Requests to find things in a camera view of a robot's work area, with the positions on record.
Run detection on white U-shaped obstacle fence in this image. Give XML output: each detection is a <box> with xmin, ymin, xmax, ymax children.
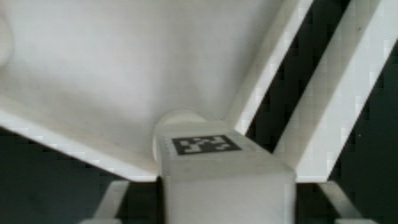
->
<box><xmin>274</xmin><ymin>0</ymin><xmax>398</xmax><ymax>183</ymax></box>

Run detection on white table leg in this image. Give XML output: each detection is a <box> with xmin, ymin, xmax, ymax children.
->
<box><xmin>153</xmin><ymin>110</ymin><xmax>295</xmax><ymax>224</ymax></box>

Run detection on translucent gripper left finger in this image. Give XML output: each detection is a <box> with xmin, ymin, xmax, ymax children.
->
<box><xmin>77</xmin><ymin>179</ymin><xmax>162</xmax><ymax>224</ymax></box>

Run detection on white square table top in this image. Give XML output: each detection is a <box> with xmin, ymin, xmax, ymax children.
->
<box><xmin>0</xmin><ymin>0</ymin><xmax>315</xmax><ymax>182</ymax></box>

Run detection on translucent gripper right finger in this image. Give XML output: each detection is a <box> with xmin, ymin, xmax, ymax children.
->
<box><xmin>293</xmin><ymin>181</ymin><xmax>380</xmax><ymax>224</ymax></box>

